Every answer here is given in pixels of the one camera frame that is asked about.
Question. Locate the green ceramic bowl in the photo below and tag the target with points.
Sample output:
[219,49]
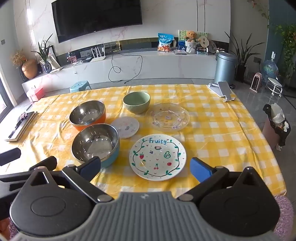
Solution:
[136,106]

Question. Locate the grey metal pedal bin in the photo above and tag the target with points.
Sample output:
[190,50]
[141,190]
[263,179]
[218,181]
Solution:
[224,69]

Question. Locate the hanging vine with flowers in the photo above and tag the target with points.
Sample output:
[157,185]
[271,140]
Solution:
[263,9]

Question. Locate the blue water jug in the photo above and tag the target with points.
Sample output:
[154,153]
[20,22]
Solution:
[269,69]

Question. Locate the pink wastebasket with black bag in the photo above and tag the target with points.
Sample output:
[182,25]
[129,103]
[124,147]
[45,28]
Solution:
[269,132]

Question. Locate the white phone stand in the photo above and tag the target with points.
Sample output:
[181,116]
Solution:
[223,89]

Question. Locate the white tote bag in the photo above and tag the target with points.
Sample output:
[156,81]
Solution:
[54,62]

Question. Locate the white router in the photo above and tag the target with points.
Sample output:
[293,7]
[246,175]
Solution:
[98,58]

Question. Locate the white marble tv cabinet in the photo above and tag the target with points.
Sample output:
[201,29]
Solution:
[161,64]

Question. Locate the clear glass patterned plate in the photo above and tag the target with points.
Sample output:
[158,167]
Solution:
[166,117]

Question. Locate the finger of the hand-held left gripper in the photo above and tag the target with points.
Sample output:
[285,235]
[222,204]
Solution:
[10,156]
[49,162]

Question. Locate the blue stainless steel bowl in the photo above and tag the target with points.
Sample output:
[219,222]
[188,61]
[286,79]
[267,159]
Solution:
[94,143]

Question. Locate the black wall television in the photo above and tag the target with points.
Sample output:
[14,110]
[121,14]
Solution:
[97,18]

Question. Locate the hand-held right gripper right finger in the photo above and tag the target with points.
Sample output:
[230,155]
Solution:
[201,170]

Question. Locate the wooden board with black device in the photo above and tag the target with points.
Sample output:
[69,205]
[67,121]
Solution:
[20,129]

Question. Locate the potted plant in black pot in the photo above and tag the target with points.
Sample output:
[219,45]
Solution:
[240,71]

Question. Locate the orange vase with dried flowers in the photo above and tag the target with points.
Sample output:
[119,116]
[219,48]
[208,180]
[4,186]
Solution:
[29,69]

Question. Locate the yellow checked tablecloth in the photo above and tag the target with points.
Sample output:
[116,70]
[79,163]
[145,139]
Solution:
[219,129]

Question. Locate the white fruit painted plate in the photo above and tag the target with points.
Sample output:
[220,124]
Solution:
[157,160]

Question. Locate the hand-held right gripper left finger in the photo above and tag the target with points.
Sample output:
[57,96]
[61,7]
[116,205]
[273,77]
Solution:
[89,169]

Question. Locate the brown teddy bear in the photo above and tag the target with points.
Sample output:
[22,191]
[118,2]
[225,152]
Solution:
[190,36]

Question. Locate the blue snack bag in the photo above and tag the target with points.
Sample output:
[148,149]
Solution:
[165,42]

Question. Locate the round paper hand fan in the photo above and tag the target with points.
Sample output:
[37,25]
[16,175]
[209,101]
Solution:
[204,41]

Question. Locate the light blue plastic stool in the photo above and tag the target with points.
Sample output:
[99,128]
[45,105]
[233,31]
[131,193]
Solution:
[79,85]

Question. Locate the green climbing vine plant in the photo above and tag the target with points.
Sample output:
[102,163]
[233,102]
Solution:
[289,41]

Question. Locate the small white sticker plate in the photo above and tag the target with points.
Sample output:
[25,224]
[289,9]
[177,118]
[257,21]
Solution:
[126,127]

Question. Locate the small blue box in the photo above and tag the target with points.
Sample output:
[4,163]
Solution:
[181,45]

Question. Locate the green picture card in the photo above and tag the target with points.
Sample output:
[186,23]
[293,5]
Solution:
[181,34]

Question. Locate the pink electric heater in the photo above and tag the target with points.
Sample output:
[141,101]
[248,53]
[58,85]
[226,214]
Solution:
[255,83]

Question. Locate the small black box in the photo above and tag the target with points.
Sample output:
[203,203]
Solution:
[87,60]

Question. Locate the orange stainless steel bowl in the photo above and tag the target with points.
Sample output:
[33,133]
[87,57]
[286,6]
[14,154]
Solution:
[87,111]

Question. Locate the purple fuzzy clothing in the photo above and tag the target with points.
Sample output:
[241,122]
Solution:
[285,215]

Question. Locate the white round stool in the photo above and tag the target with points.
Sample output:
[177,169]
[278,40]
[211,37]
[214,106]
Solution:
[274,82]

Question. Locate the pink box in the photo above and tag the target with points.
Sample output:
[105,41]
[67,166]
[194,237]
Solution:
[37,93]

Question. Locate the plant in dark glass vase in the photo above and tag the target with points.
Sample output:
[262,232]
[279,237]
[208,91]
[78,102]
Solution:
[47,67]

